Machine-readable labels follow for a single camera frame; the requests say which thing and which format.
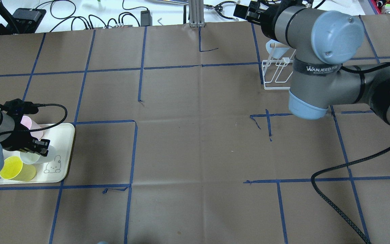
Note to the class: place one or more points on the light blue plastic cup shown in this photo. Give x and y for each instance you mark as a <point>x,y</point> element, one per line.
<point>276,50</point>

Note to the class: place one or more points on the reacher grabber tool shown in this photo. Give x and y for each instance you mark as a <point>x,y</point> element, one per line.
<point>217,8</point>

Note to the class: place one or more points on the cream plastic tray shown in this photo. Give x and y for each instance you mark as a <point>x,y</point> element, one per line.
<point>56,166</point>

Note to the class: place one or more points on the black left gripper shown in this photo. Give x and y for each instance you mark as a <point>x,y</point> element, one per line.
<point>16,136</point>

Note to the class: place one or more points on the white plastic cup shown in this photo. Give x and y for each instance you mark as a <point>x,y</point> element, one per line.
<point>33,158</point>

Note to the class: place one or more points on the pink plastic cup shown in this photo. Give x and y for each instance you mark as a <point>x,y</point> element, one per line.
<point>31,125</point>

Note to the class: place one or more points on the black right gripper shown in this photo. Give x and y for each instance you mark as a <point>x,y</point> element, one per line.
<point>268,20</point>

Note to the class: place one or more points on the aluminium frame post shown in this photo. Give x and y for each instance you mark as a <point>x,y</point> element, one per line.
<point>196,13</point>

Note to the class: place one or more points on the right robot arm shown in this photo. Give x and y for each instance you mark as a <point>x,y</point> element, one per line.
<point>323,41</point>

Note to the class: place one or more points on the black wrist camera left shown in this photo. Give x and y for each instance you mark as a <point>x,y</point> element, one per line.
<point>18,107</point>

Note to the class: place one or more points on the yellow plastic cup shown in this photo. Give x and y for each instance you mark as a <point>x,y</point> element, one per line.
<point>15,169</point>

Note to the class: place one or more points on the white wire cup rack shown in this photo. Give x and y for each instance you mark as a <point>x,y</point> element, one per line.
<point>277,73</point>

